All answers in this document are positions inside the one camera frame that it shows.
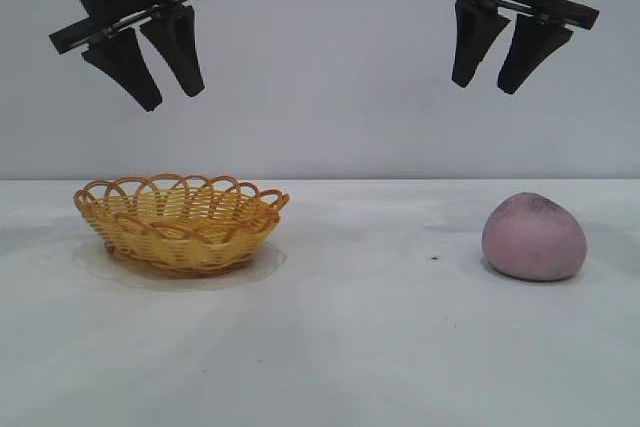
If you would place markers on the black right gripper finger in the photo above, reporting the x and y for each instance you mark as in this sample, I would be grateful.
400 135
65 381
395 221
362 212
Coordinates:
472 37
530 52

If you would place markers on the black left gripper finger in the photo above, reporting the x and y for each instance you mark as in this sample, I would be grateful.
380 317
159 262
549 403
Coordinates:
131 67
180 47

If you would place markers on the yellow woven wicker basket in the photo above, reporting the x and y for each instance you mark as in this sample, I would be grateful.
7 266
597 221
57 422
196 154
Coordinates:
185 242

